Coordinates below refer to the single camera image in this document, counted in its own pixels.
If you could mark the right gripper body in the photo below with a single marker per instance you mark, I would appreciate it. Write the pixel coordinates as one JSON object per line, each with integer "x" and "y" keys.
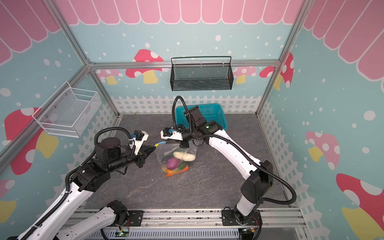
{"x": 184, "y": 144}

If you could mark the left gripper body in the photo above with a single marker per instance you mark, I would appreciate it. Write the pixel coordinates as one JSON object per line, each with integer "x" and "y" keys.
{"x": 127, "y": 157}

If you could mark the teal plastic basket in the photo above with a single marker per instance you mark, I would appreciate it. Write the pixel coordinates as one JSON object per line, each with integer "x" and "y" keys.
{"x": 209, "y": 112}

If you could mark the white radish toy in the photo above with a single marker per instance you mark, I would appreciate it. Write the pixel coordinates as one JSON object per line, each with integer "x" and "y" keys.
{"x": 184, "y": 156}

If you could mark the clear zip top bag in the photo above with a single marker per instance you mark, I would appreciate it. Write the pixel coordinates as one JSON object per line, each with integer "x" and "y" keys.
{"x": 165, "y": 151}

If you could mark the green leafy vegetable toy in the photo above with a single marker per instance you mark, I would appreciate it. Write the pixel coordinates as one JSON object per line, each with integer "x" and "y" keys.
{"x": 181, "y": 166}

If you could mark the purple onion toy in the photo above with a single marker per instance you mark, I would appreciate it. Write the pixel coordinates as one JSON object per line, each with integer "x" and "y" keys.
{"x": 172, "y": 163}

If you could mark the orange carrot toy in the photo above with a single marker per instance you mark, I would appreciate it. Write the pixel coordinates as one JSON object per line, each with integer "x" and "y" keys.
{"x": 173, "y": 172}

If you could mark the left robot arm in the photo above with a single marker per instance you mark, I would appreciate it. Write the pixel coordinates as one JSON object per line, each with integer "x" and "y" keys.
{"x": 80, "y": 184}

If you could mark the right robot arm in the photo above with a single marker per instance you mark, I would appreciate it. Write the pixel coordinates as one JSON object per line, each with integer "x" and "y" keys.
{"x": 258, "y": 175}

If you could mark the black mesh wall basket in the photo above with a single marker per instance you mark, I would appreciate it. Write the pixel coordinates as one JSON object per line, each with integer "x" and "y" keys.
{"x": 207, "y": 73}

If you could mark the white wire wall basket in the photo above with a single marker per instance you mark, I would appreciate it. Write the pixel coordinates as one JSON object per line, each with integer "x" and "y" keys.
{"x": 68, "y": 112}

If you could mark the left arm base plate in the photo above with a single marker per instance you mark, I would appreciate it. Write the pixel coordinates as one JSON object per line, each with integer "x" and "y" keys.
{"x": 132, "y": 217}

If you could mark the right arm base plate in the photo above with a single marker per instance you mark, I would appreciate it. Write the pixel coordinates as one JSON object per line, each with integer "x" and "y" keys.
{"x": 232, "y": 217}

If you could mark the aluminium front rail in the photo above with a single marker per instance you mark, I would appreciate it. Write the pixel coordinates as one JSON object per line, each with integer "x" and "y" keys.
{"x": 212, "y": 218}

